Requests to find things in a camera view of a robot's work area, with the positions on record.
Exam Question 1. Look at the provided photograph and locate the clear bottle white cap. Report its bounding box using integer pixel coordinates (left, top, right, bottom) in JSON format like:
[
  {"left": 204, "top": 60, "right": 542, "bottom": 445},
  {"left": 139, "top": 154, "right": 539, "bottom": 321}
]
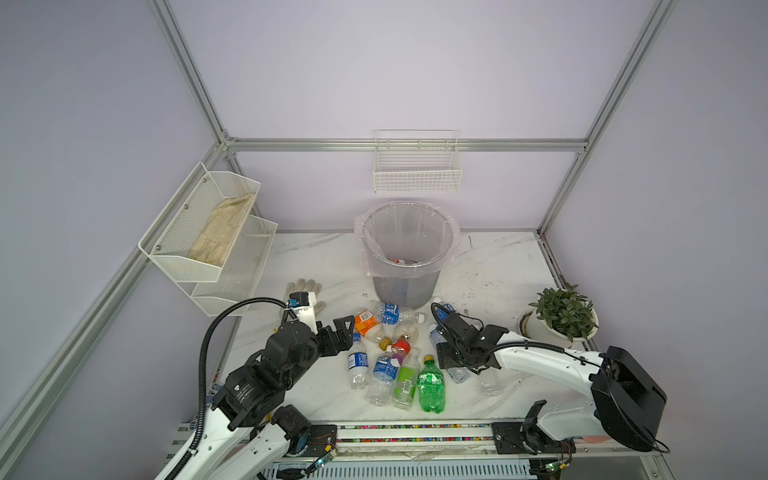
[{"left": 428, "top": 324, "right": 470, "bottom": 384}]

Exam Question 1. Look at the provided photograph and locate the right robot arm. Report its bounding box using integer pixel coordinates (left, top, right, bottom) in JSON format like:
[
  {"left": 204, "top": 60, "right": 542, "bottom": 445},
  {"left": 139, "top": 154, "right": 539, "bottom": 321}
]
[{"left": 430, "top": 303, "right": 668, "bottom": 455}]

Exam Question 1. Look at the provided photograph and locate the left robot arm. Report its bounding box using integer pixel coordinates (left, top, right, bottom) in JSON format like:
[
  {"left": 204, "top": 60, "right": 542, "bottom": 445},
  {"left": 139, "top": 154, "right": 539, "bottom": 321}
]
[{"left": 158, "top": 292, "right": 355, "bottom": 479}]

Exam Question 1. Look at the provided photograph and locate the grey bin with plastic liner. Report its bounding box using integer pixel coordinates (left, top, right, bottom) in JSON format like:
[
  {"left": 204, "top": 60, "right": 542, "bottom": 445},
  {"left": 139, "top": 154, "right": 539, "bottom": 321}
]
[{"left": 354, "top": 200, "right": 461, "bottom": 309}]

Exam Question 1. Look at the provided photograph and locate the orange label bottle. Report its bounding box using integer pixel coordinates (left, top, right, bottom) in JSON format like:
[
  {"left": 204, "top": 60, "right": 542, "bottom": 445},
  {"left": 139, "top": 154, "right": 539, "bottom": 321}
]
[{"left": 354, "top": 309, "right": 386, "bottom": 343}]

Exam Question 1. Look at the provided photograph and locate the lying blue label bottle top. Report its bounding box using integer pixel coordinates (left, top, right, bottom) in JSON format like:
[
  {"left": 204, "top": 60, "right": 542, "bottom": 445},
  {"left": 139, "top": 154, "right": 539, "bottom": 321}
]
[{"left": 374, "top": 302, "right": 425, "bottom": 326}]

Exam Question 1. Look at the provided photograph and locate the green soda bottle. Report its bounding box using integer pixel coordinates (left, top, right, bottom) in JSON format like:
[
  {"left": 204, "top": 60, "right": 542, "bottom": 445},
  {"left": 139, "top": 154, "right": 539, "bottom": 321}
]
[{"left": 417, "top": 355, "right": 446, "bottom": 414}]

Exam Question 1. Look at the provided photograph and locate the green label red cap bottle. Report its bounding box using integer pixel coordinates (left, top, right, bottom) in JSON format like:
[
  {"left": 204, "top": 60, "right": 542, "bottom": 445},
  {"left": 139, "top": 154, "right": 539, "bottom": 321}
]
[{"left": 392, "top": 339, "right": 419, "bottom": 410}]

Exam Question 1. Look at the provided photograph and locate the potted green plant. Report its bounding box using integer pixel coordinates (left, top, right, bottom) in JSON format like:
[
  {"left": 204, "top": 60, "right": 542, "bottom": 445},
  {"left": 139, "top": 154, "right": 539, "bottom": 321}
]
[{"left": 519, "top": 285, "right": 599, "bottom": 348}]

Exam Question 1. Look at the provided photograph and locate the white mesh two-tier shelf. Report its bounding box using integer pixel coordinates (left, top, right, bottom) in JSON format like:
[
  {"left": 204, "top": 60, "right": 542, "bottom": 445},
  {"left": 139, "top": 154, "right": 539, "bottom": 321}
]
[{"left": 138, "top": 163, "right": 277, "bottom": 317}]

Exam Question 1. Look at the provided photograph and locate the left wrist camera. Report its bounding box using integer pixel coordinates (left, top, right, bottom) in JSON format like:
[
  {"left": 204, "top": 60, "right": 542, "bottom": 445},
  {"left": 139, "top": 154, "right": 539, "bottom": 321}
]
[{"left": 288, "top": 291, "right": 317, "bottom": 334}]

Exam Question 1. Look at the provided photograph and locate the white wire wall basket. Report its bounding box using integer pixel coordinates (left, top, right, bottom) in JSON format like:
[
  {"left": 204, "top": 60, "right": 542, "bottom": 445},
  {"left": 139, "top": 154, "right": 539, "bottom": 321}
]
[{"left": 373, "top": 129, "right": 463, "bottom": 194}]

